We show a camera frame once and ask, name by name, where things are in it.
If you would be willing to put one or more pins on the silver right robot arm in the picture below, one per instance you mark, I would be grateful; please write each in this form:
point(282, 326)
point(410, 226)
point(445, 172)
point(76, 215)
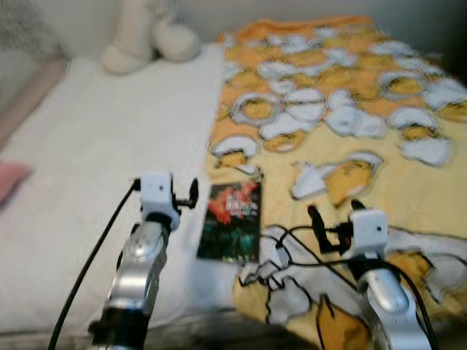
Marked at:
point(390, 299)

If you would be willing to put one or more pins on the grey patterned fabric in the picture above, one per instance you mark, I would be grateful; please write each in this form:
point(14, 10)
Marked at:
point(25, 29)

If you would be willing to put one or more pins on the cream plush toy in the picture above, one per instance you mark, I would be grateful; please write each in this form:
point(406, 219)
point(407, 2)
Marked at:
point(142, 44)

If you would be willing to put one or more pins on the yellow egg-print blanket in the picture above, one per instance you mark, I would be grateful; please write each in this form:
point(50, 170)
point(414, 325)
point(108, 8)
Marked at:
point(408, 189)

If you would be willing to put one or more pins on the dark cover book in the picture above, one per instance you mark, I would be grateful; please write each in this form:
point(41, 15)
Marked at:
point(230, 222)

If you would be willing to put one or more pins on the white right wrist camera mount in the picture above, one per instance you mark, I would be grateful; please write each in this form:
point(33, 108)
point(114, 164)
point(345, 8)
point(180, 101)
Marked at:
point(371, 232)

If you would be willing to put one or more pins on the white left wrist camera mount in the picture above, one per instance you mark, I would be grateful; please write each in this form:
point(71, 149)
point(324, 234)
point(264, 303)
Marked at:
point(157, 193)

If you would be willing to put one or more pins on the brown bed frame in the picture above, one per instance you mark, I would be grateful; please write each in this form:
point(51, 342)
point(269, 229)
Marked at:
point(33, 98)

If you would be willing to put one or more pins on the white quilted mattress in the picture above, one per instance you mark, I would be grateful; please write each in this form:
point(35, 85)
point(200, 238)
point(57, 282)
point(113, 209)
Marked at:
point(109, 160)

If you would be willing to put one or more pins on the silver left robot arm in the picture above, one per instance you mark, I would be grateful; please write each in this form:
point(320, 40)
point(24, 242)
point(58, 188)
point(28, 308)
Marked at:
point(139, 270)

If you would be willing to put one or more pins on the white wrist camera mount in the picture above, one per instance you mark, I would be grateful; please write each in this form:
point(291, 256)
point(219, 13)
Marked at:
point(371, 232)
point(157, 193)

